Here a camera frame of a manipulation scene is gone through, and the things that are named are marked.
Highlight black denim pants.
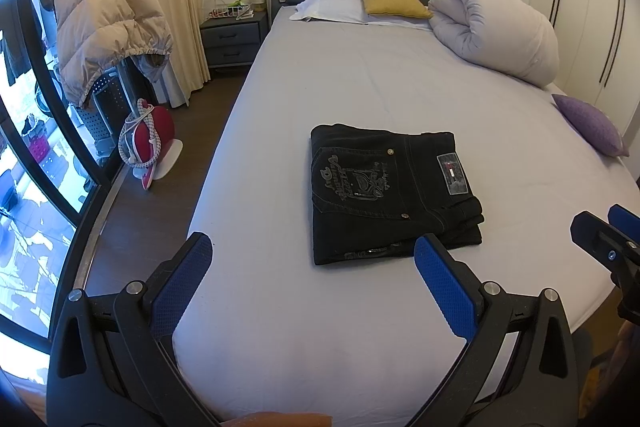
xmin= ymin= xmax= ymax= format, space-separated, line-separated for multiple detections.
xmin=310 ymin=124 xmax=484 ymax=265

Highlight bed with white sheet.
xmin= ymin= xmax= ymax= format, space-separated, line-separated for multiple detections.
xmin=172 ymin=9 xmax=639 ymax=426

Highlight white pillow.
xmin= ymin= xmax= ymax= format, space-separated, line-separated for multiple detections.
xmin=290 ymin=0 xmax=431 ymax=31

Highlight white wardrobe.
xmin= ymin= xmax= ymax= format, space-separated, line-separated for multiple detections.
xmin=529 ymin=0 xmax=640 ymax=143

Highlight grey nightstand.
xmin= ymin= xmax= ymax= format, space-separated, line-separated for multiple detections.
xmin=200 ymin=12 xmax=269 ymax=69

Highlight yellow cushion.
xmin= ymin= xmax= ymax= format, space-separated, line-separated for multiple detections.
xmin=362 ymin=0 xmax=433 ymax=20

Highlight beige puffer jacket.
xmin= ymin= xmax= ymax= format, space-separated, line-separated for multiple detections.
xmin=54 ymin=0 xmax=174 ymax=107

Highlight black perforated chair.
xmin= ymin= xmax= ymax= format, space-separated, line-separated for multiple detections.
xmin=70 ymin=68 xmax=130 ymax=160

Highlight person's left hand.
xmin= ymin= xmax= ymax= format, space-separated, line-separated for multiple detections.
xmin=221 ymin=412 xmax=333 ymax=427

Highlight rolled white duvet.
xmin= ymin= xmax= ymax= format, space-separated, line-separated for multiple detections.
xmin=428 ymin=0 xmax=560 ymax=88

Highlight red fan with cord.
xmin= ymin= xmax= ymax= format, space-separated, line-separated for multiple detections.
xmin=117 ymin=98 xmax=183 ymax=190

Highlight purple cushion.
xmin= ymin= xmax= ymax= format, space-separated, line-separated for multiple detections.
xmin=552 ymin=94 xmax=629 ymax=157

